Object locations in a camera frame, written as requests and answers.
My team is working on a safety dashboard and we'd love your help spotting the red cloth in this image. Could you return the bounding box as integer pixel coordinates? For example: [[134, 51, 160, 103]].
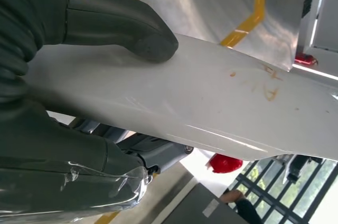
[[206, 153, 244, 174]]

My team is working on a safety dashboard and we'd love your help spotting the person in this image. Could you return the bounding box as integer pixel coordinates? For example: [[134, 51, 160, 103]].
[[219, 190, 263, 224]]

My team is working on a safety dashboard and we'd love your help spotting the black framed window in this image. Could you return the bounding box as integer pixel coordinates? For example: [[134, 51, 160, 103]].
[[229, 159, 338, 224]]

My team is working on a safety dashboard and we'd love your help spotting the white desk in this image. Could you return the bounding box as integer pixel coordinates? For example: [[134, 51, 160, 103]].
[[152, 148, 249, 224]]

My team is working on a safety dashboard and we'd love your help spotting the small red object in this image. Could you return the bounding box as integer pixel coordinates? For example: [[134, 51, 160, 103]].
[[293, 52, 319, 68]]

